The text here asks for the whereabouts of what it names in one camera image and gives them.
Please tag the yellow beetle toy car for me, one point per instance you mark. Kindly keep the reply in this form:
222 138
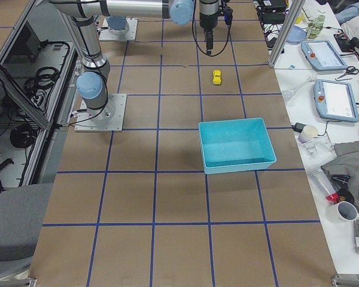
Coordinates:
216 77

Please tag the turquoise plastic bin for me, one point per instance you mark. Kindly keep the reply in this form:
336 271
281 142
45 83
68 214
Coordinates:
235 146

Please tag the brown paper table cover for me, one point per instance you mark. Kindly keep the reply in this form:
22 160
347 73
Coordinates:
134 208

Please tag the white paper cup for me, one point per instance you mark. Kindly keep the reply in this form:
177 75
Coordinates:
307 134

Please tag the teach pendant near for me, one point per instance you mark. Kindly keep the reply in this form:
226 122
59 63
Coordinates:
335 101

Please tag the teach pendant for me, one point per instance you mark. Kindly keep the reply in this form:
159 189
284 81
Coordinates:
322 56
335 101

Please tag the red capped plastic tube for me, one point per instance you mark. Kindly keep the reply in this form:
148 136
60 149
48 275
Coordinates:
324 185

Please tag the teach pendant far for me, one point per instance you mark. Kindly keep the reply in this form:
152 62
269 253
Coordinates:
322 56

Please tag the grey cloth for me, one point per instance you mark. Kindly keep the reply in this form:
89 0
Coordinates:
346 163

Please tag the white ceramic mug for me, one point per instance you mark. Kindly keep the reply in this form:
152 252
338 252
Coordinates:
342 212

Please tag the black scissors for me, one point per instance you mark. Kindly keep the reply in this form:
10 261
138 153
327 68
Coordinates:
350 70

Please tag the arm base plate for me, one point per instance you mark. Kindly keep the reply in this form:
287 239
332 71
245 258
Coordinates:
110 119
106 36

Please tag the aluminium frame post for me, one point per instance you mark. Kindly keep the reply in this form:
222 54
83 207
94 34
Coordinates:
289 22

